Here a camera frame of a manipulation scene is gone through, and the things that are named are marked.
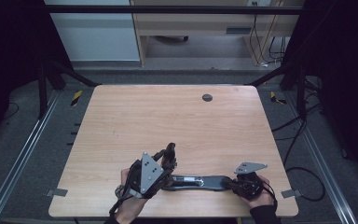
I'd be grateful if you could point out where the grey desk drawer handle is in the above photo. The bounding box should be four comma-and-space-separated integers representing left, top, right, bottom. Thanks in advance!
226, 27, 253, 35

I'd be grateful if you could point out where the black horizontal metal bar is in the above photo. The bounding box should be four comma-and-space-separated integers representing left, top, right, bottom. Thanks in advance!
43, 4, 304, 15

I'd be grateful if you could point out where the black metal stand frame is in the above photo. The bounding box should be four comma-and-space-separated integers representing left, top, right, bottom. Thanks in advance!
36, 60, 100, 119
247, 62, 309, 119

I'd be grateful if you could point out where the yellow-handled tool right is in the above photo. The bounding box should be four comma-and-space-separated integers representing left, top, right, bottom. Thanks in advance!
269, 91, 287, 105

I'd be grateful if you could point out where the white cabinet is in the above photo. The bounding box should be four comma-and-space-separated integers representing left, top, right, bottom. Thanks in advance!
44, 0, 141, 63

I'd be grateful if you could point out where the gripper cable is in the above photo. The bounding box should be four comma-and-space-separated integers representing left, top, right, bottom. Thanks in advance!
262, 182, 280, 209
109, 184, 128, 218

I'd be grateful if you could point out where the thin black floor cable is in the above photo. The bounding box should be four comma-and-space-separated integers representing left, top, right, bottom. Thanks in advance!
0, 102, 21, 121

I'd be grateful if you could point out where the person's left hand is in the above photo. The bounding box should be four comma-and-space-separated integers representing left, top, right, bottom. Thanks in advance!
115, 167, 149, 220

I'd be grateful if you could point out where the dark elongated object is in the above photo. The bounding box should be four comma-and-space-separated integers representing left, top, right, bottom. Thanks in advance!
153, 35, 189, 44

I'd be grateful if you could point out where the black elongated tool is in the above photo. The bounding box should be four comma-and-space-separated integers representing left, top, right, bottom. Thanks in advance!
160, 142, 232, 192

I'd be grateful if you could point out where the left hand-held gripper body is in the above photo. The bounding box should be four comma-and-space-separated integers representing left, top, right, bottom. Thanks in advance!
127, 151, 166, 200

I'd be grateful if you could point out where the aluminium floor rail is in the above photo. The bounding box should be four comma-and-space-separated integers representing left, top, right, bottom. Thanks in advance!
0, 90, 62, 224
283, 91, 358, 224

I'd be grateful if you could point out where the yellow hanging cable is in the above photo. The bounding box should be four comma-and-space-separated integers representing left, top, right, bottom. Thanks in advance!
259, 0, 285, 64

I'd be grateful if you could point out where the black curtain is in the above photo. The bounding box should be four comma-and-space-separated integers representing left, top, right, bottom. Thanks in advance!
282, 0, 358, 190
0, 0, 73, 148

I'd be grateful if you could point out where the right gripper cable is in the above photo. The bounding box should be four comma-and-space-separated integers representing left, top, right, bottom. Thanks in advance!
262, 182, 280, 209

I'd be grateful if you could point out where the grey tape piece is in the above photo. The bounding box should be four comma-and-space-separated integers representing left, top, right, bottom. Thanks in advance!
45, 188, 69, 198
281, 189, 303, 199

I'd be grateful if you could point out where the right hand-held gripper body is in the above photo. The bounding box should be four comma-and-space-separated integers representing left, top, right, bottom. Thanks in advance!
233, 161, 269, 201

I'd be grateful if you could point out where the long black floor cable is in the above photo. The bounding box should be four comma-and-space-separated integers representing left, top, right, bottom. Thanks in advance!
271, 102, 326, 203

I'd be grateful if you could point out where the wooden desk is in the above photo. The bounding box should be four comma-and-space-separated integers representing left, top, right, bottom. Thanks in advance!
130, 0, 306, 67

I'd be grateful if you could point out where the person's right hand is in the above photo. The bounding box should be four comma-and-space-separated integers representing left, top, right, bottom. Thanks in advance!
241, 174, 276, 209

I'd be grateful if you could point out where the black hanging cable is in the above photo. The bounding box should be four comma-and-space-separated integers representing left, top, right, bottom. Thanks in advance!
249, 1, 264, 64

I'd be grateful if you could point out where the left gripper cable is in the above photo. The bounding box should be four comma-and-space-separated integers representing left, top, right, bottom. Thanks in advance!
109, 184, 128, 218

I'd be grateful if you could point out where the black looped desk cable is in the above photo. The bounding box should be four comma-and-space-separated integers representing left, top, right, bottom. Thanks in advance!
268, 35, 288, 62

